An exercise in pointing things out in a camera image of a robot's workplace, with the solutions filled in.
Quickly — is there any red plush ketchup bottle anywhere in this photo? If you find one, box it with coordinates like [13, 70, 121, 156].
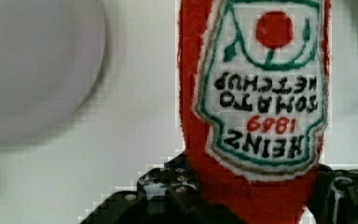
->
[178, 0, 332, 224]

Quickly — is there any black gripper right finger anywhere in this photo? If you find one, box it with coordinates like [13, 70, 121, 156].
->
[307, 164, 358, 224]

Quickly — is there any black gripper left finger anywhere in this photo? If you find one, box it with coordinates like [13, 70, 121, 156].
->
[80, 153, 242, 224]

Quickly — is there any lilac round plate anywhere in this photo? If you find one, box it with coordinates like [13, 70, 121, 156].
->
[0, 0, 105, 145]

